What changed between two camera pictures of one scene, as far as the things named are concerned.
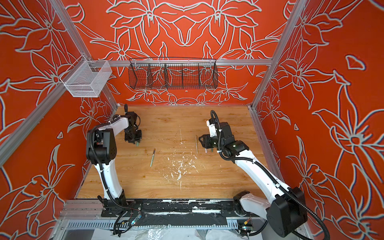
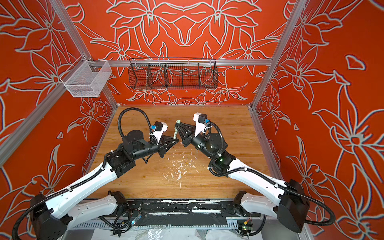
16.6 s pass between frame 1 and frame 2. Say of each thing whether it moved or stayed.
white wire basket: stayed
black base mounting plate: stayed
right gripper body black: moved
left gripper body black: moved
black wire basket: stayed
